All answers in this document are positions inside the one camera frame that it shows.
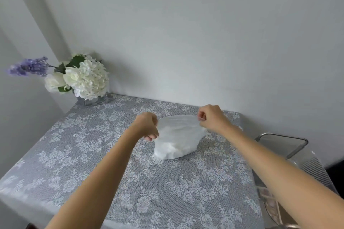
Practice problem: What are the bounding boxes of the person's right hand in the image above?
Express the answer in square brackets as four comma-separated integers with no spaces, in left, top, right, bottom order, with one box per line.
[197,104,235,133]

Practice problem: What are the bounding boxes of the person's left hand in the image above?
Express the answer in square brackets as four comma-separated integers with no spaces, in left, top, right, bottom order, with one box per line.
[133,111,161,142]

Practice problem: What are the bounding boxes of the clear plastic bag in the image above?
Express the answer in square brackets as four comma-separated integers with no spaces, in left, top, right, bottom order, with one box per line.
[153,114,208,161]

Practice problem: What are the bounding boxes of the clear plastic storage bin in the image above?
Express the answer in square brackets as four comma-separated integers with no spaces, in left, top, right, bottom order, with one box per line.
[254,132,340,229]

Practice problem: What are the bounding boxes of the person's left forearm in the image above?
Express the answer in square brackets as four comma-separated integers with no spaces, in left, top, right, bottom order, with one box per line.
[44,129,143,229]

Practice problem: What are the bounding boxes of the person's right forearm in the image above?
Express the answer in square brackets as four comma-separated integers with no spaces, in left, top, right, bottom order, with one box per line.
[221,124,344,229]

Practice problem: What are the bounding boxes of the clear glass vase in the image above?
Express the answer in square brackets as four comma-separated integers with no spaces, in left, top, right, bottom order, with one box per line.
[75,92,114,108]

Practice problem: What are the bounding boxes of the white flower bouquet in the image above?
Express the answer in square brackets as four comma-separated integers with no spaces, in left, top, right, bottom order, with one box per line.
[44,54,110,101]

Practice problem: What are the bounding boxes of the grey floral lace tablecloth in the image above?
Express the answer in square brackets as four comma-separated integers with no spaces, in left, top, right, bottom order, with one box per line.
[0,93,266,229]

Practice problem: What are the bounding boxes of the pink patterned cards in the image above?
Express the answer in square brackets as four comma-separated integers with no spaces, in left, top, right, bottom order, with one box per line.
[257,186,283,224]

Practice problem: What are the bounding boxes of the purple lavender sprig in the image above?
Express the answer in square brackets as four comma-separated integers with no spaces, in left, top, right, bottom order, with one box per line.
[6,56,58,77]

